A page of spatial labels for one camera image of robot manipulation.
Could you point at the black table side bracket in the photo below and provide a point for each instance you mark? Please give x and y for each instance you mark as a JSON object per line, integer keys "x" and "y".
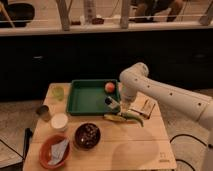
{"x": 27, "y": 136}

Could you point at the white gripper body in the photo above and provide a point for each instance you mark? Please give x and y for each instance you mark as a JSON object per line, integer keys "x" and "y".
{"x": 125, "y": 105}

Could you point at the dark brown bowl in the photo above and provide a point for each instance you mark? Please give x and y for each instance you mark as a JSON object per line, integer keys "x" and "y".
{"x": 87, "y": 136}

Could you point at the orange peach fruit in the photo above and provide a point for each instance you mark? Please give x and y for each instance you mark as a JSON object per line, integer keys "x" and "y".
{"x": 109, "y": 87}

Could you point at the white cup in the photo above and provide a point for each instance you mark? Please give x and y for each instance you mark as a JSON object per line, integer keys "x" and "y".
{"x": 59, "y": 122}

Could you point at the seated person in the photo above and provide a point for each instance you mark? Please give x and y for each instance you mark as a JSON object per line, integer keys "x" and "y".
{"x": 146, "y": 9}

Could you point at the black chair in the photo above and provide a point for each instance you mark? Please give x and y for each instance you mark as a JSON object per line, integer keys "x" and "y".
{"x": 20, "y": 13}

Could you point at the white paper packet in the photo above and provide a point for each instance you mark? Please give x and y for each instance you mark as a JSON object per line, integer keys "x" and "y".
{"x": 58, "y": 151}

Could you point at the clear glass box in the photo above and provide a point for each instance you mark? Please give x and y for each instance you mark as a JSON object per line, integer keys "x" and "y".
{"x": 145, "y": 110}

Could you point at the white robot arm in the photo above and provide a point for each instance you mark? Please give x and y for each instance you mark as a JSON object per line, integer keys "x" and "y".
{"x": 196, "y": 106}

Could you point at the green chili pepper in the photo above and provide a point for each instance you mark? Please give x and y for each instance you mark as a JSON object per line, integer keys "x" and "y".
{"x": 129, "y": 116}

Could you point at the orange bowl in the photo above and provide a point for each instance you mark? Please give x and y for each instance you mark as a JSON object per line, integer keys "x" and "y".
{"x": 45, "y": 152}

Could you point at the white black dish brush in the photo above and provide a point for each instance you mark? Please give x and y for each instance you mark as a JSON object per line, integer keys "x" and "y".
{"x": 111, "y": 103}

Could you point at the yellow green cup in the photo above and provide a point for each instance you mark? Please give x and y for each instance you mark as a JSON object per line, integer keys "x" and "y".
{"x": 58, "y": 93}

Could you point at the metal cup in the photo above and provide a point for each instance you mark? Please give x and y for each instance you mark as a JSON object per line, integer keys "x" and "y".
{"x": 43, "y": 113}

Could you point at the green plastic tray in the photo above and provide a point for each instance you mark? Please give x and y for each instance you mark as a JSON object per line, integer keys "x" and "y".
{"x": 87, "y": 97}

